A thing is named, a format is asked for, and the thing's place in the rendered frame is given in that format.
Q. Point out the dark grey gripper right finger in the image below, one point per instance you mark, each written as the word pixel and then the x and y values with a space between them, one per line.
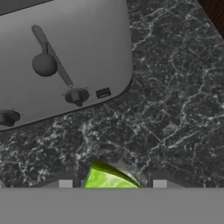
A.
pixel 159 183

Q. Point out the grey toaster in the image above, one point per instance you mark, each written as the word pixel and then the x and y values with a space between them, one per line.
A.
pixel 73 43

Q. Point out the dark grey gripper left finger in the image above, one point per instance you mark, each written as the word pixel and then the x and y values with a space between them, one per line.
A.
pixel 66 183

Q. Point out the green lemon wedge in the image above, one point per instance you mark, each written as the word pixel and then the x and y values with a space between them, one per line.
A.
pixel 108 178

